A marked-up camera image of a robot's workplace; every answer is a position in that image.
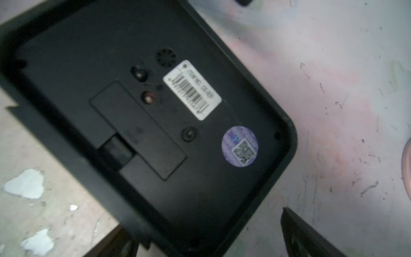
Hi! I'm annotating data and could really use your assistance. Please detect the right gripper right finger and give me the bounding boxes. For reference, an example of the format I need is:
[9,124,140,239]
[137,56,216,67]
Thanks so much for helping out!
[280,207,346,257]

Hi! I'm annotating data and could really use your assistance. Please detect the yellow alarm clock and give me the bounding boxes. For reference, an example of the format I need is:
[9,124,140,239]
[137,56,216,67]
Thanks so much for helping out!
[1,1,297,257]

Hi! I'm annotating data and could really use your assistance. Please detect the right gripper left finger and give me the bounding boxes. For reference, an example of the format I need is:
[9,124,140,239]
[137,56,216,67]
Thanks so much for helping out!
[84,225,140,257]

